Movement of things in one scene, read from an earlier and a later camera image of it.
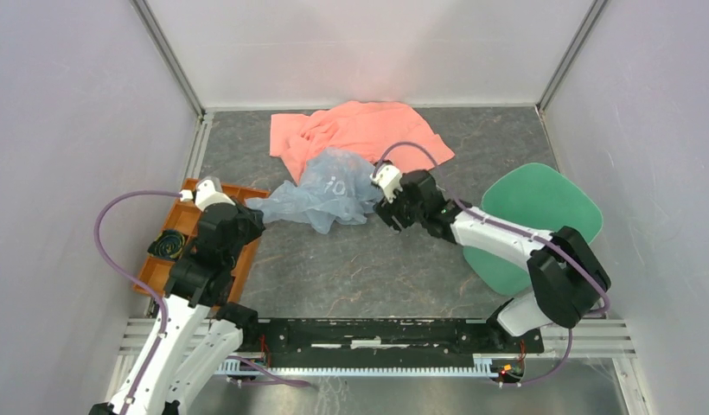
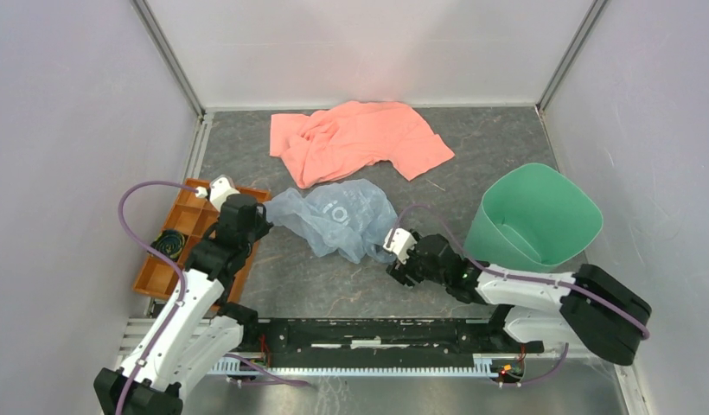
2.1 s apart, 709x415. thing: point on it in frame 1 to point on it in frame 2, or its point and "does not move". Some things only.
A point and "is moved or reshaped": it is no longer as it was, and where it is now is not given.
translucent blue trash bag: [336, 187] is moved or reshaped
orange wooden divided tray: [183, 216] does not move
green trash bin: [538, 197] does not move
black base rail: [302, 340] does not move
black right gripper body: [405, 213] to [415, 270]
